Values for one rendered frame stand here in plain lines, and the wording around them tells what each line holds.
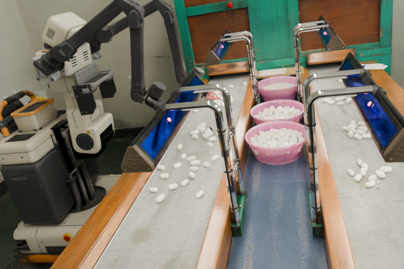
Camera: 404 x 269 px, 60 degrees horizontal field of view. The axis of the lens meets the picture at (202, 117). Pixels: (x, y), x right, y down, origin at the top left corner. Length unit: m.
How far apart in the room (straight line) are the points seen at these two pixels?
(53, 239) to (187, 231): 1.24
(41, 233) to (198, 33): 1.59
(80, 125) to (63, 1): 1.95
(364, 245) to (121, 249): 0.67
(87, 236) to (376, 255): 0.80
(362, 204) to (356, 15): 1.55
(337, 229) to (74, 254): 0.73
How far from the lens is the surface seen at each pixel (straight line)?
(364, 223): 1.09
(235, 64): 2.44
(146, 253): 1.07
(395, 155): 0.76
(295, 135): 1.56
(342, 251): 0.96
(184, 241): 1.07
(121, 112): 3.74
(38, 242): 2.30
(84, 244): 1.15
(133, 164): 0.82
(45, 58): 1.75
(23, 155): 2.03
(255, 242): 1.12
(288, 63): 2.47
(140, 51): 1.59
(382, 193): 1.21
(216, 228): 1.04
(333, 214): 1.07
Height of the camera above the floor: 1.42
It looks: 21 degrees down
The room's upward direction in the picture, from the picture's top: 10 degrees counter-clockwise
